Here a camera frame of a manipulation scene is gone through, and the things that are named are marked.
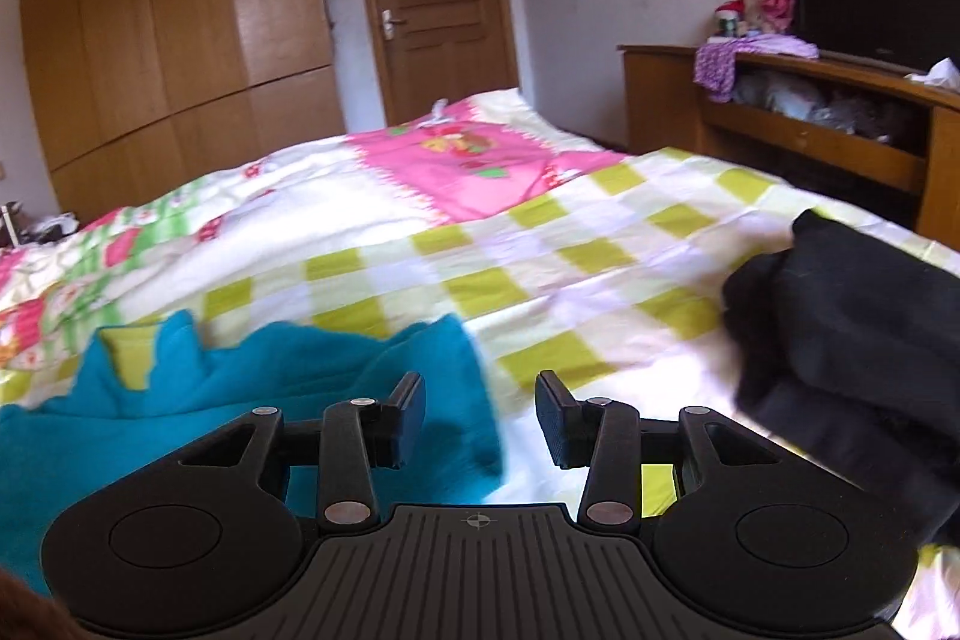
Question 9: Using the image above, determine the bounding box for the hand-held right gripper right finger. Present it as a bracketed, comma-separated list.
[535, 370, 781, 530]

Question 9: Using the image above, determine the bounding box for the wooden wardrobe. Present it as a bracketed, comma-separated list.
[19, 0, 347, 225]

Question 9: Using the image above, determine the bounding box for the pile of black clothes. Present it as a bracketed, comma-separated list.
[721, 209, 960, 547]

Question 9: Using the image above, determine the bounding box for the white crumpled tissue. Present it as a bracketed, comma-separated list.
[907, 56, 960, 88]

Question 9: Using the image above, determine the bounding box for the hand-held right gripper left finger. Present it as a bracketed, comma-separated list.
[176, 371, 427, 530]

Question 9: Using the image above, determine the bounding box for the checked patchwork bed quilt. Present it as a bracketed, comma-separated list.
[0, 87, 960, 640]

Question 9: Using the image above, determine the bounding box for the purple patterned cloth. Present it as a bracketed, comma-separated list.
[694, 36, 820, 103]

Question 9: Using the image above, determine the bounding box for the reddish brown cloth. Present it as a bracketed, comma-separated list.
[0, 569, 76, 640]

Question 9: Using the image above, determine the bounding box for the grey plastic bag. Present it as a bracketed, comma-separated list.
[810, 98, 905, 145]

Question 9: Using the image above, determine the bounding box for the teal fleece garment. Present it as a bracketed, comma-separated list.
[0, 310, 505, 600]

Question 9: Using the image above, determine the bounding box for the white plastic bag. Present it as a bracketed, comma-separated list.
[733, 74, 830, 120]

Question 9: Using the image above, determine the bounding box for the small santa figurine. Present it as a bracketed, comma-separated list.
[712, 0, 751, 41]

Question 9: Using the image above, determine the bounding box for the wooden television cabinet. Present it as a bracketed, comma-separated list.
[616, 44, 960, 251]

